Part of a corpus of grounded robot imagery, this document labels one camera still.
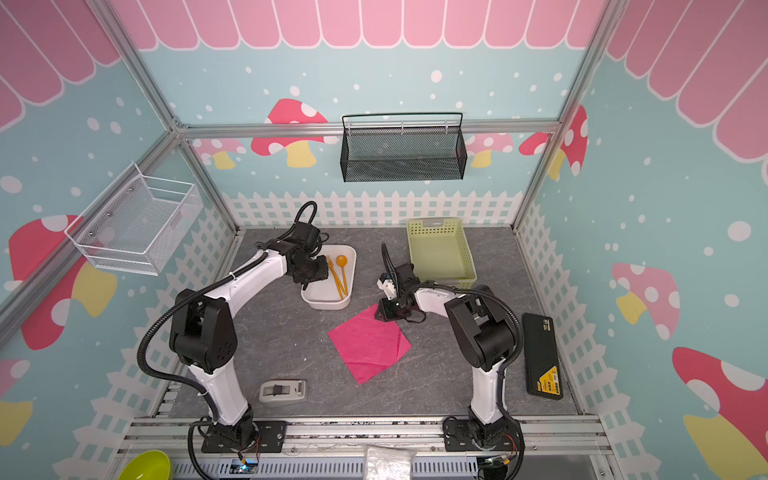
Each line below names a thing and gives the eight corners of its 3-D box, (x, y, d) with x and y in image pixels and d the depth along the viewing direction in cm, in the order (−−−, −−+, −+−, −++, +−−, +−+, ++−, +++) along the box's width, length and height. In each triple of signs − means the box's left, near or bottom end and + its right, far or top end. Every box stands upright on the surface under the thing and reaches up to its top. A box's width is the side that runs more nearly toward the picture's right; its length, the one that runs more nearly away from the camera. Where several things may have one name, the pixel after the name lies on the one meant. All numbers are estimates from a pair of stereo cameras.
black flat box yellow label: (526, 393, 83) (530, 390, 80) (521, 316, 98) (524, 312, 95) (560, 401, 82) (565, 398, 79) (549, 321, 96) (553, 317, 94)
